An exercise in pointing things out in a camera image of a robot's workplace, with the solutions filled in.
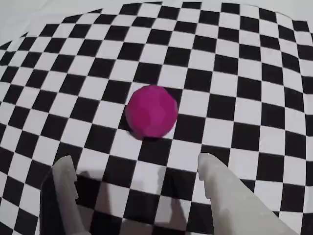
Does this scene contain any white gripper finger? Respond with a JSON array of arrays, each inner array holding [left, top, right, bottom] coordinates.
[[197, 153, 300, 235], [40, 155, 90, 235]]

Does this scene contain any pink faceted ball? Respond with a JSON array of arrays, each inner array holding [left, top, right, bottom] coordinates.
[[125, 85, 179, 141]]

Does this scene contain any black white checkerboard sheet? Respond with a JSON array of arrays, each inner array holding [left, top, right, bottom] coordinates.
[[0, 0, 313, 235]]

